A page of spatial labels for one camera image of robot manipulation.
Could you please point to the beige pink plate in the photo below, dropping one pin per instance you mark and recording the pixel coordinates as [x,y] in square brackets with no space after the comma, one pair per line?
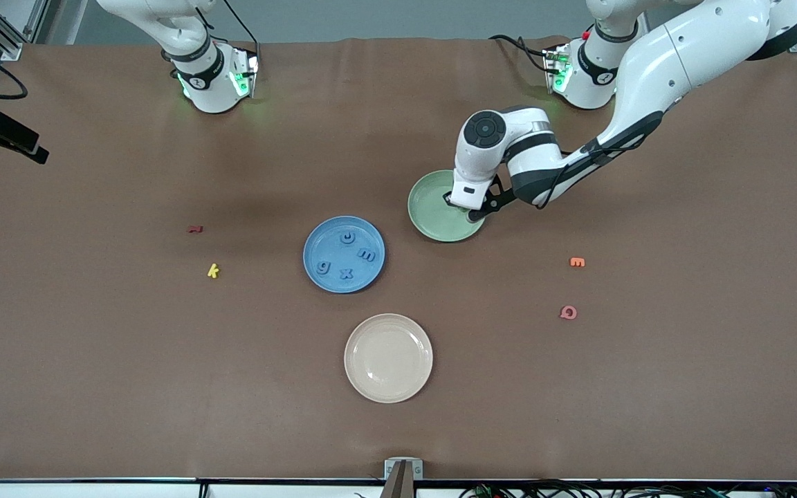
[388,358]

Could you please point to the blue lowercase letter g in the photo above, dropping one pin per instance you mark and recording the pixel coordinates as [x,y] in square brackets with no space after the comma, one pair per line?
[318,266]

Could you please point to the blue lowercase letter m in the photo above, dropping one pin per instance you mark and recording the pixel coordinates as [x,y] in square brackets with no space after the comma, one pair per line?
[367,254]

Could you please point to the white table edge rail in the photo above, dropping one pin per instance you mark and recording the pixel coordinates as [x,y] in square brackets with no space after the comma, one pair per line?
[94,491]

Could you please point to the grey metal bracket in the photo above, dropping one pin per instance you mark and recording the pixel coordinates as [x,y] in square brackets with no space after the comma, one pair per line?
[389,470]

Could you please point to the brown table mat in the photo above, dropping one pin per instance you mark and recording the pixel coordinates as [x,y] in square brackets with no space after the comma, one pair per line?
[94,380]

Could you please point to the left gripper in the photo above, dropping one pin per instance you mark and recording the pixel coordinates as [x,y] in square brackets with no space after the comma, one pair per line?
[445,196]

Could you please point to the blue plate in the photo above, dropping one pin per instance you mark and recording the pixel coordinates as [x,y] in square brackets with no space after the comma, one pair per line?
[333,245]

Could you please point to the green plate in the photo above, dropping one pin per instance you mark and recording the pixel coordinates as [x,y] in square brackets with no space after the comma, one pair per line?
[429,207]

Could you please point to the blue lowercase letter c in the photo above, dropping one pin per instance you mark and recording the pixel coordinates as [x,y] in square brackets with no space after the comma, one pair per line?
[348,242]

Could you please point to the yellow lowercase letter k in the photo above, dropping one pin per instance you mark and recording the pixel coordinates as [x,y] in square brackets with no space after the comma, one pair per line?
[212,270]

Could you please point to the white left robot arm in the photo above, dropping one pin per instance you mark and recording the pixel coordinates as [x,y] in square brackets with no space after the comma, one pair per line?
[682,48]

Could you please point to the pink capital letter Q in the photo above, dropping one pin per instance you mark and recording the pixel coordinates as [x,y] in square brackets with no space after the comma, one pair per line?
[562,316]

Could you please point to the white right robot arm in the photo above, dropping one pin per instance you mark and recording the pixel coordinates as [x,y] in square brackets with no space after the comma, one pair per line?
[208,83]

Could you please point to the dark brown pole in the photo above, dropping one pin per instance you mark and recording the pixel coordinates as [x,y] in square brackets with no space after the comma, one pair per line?
[402,484]

